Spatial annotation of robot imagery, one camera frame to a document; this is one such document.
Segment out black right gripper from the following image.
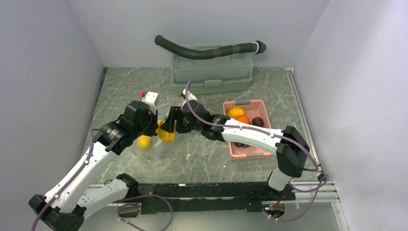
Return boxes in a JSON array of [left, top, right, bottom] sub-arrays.
[[162, 106, 203, 134]]

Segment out yellow bell pepper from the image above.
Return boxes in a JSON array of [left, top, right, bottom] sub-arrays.
[[157, 120, 176, 142]]

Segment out clear zip top bag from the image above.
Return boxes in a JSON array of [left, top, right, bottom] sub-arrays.
[[138, 134, 178, 159]]

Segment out yellow lemon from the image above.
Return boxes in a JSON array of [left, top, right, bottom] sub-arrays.
[[137, 135, 151, 150]]

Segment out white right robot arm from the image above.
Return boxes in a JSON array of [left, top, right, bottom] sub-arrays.
[[159, 100, 310, 200]]

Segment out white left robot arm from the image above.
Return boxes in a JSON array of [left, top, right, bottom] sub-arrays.
[[29, 98, 158, 231]]

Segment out yellow mango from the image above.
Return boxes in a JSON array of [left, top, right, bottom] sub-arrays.
[[227, 107, 246, 118]]

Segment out orange fruit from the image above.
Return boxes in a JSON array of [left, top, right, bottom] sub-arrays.
[[235, 115, 251, 124]]

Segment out green plastic storage box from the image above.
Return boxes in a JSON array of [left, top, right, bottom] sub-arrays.
[[170, 53, 253, 95]]

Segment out dark red grape bunch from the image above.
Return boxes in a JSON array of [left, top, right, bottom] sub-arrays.
[[233, 142, 250, 148]]

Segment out pink perforated plastic basket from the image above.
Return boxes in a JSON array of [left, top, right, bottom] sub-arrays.
[[222, 99, 275, 161]]

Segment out dark red plum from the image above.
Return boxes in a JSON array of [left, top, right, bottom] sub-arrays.
[[252, 116, 265, 128]]

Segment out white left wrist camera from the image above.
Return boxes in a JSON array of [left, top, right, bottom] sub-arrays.
[[139, 91, 159, 114]]

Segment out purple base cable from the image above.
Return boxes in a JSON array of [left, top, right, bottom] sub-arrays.
[[116, 194, 174, 231]]

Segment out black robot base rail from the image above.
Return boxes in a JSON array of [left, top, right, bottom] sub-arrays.
[[115, 181, 295, 215]]

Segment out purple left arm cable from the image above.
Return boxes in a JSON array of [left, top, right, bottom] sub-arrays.
[[30, 129, 100, 231]]

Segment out black corrugated hose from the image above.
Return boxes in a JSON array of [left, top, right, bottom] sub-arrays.
[[154, 35, 267, 61]]

